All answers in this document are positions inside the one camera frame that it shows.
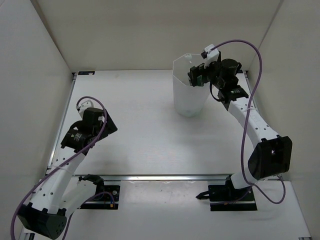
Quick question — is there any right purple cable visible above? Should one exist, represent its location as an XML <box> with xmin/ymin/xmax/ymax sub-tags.
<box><xmin>212</xmin><ymin>39</ymin><xmax>287</xmax><ymax>205</ymax></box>

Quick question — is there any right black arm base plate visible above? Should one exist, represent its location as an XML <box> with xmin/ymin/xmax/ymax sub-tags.
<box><xmin>196</xmin><ymin>175</ymin><xmax>258</xmax><ymax>212</ymax></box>

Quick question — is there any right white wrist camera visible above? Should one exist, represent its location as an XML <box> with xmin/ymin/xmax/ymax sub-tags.
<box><xmin>200</xmin><ymin>44</ymin><xmax>220</xmax><ymax>64</ymax></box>

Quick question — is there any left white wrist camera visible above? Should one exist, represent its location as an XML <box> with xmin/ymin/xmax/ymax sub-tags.
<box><xmin>76</xmin><ymin>100</ymin><xmax>93</xmax><ymax>116</ymax></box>

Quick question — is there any blue label sticker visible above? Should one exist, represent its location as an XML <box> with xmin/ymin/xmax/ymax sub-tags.
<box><xmin>77</xmin><ymin>71</ymin><xmax>95</xmax><ymax>76</ymax></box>

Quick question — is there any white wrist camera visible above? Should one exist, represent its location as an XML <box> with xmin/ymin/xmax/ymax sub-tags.
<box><xmin>200</xmin><ymin>44</ymin><xmax>220</xmax><ymax>64</ymax></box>
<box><xmin>76</xmin><ymin>100</ymin><xmax>93</xmax><ymax>116</ymax></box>

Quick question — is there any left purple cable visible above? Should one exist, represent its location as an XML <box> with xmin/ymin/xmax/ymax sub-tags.
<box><xmin>9</xmin><ymin>96</ymin><xmax>116</xmax><ymax>240</ymax></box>

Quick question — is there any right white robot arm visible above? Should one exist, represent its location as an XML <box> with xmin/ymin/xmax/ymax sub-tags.
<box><xmin>189</xmin><ymin>58</ymin><xmax>293</xmax><ymax>200</ymax></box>

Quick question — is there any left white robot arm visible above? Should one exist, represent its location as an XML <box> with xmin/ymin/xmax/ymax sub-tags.
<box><xmin>31</xmin><ymin>70</ymin><xmax>187</xmax><ymax>214</ymax></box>

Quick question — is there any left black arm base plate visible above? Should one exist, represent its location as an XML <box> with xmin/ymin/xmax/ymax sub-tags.
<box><xmin>78</xmin><ymin>174</ymin><xmax>121</xmax><ymax>210</ymax></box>

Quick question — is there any white plastic bin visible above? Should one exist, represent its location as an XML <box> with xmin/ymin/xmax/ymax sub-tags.
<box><xmin>172</xmin><ymin>53</ymin><xmax>210</xmax><ymax>117</ymax></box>

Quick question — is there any purple cable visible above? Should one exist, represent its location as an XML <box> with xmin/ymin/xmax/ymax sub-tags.
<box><xmin>9</xmin><ymin>96</ymin><xmax>116</xmax><ymax>240</ymax></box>
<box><xmin>212</xmin><ymin>39</ymin><xmax>287</xmax><ymax>205</ymax></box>

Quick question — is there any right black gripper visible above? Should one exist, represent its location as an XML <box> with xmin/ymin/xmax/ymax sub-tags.
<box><xmin>189</xmin><ymin>58</ymin><xmax>226</xmax><ymax>90</ymax></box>

